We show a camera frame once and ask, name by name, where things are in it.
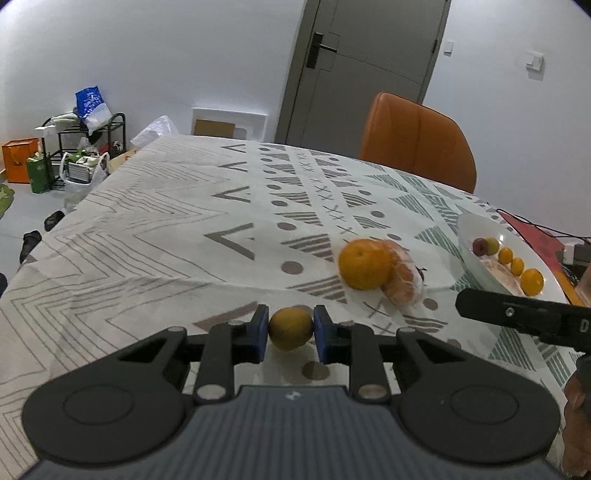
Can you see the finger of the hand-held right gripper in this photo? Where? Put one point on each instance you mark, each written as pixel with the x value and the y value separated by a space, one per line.
pixel 489 307

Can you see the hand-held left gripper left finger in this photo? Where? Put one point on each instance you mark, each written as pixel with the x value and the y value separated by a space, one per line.
pixel 261 330

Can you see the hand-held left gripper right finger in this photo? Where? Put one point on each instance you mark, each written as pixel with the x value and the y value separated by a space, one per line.
pixel 321 334

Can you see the yellow-green round fruit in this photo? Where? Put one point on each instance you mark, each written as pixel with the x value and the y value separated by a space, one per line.
pixel 493 244
pixel 291 328

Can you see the orange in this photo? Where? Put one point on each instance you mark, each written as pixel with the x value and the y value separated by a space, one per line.
pixel 532 282
pixel 364 265

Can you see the small yellow round fruit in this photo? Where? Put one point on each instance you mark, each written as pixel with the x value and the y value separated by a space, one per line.
pixel 517 266
pixel 505 255

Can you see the red plum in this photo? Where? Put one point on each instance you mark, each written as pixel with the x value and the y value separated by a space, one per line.
pixel 479 247

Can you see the white plate with blue rim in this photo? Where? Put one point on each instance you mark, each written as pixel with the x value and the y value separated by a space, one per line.
pixel 471 230

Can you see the person's right hand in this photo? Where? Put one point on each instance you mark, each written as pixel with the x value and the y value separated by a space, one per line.
pixel 579 415

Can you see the white power adapter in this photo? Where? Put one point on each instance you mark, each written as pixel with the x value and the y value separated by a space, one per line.
pixel 575 251

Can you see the red table mat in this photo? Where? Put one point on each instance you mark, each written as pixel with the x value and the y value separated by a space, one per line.
pixel 538 240

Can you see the bagged pastry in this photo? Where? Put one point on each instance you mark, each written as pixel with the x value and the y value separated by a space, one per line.
pixel 406 286

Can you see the patterned tablecloth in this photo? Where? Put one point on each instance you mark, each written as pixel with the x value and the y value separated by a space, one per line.
pixel 138 230

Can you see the orange leather chair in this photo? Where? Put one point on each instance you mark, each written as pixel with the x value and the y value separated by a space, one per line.
pixel 415 138

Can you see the white framed board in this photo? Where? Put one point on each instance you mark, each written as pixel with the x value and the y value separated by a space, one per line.
pixel 251 124

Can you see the brown cardboard sheet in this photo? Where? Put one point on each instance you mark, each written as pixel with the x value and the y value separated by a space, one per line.
pixel 213 128

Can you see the brown cardboard box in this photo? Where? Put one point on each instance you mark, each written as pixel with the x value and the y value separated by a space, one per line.
pixel 122 159

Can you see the translucent plastic bag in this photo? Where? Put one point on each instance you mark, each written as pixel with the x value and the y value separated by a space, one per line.
pixel 154 131

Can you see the white plastic shopping bag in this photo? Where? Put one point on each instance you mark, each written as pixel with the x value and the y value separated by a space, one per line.
pixel 78 184

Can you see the black shoe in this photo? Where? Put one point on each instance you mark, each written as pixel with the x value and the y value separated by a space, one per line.
pixel 31 244
pixel 54 220

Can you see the black metal rack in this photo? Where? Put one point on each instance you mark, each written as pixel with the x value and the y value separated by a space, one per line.
pixel 117 134

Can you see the green bag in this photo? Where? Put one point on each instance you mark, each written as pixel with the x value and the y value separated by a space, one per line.
pixel 38 175

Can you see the blue and white bag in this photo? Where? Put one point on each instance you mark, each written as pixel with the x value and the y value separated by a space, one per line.
pixel 92 108

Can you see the green floor mat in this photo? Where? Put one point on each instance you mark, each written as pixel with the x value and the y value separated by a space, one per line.
pixel 5 198

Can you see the orange paper bag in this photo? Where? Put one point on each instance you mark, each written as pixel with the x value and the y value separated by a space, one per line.
pixel 16 159

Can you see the white wall switch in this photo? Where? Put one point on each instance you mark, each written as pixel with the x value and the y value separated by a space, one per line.
pixel 448 47
pixel 535 61

